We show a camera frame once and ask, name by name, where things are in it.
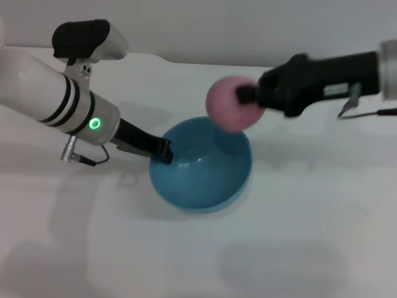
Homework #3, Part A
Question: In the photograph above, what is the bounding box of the right arm cable with plug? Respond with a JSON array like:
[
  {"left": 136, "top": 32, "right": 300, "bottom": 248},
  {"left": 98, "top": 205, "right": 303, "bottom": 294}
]
[{"left": 337, "top": 83, "right": 397, "bottom": 119}]

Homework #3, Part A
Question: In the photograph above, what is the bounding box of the pink peach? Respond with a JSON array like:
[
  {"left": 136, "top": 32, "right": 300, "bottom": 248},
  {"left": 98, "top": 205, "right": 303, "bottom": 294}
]
[{"left": 205, "top": 76, "right": 264, "bottom": 133}]

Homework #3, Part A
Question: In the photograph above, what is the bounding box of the arm cable with plug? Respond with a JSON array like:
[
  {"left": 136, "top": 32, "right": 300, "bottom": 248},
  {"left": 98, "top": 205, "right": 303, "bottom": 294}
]
[
  {"left": 337, "top": 83, "right": 397, "bottom": 119},
  {"left": 60, "top": 135, "right": 110, "bottom": 167}
]

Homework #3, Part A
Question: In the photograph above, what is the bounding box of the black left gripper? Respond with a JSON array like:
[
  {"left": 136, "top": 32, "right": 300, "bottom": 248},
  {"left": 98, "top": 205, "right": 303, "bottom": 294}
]
[{"left": 110, "top": 117, "right": 174, "bottom": 165}]

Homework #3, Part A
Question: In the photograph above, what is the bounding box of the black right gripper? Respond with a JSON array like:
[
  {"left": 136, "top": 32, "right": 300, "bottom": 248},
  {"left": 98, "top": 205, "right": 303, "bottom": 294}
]
[{"left": 236, "top": 51, "right": 384, "bottom": 118}]

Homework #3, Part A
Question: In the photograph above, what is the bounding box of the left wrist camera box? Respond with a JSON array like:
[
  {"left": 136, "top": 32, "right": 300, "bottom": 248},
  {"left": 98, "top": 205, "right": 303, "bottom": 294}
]
[{"left": 51, "top": 19, "right": 129, "bottom": 66}]

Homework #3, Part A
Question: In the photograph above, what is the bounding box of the left arm cable with plug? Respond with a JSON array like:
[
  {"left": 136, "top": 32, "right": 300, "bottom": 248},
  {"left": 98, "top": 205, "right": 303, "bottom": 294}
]
[{"left": 60, "top": 135, "right": 110, "bottom": 167}]

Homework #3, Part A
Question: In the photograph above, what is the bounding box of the blue bowl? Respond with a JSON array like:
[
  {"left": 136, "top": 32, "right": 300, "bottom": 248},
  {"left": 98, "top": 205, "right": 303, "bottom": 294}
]
[{"left": 149, "top": 116, "right": 255, "bottom": 214}]

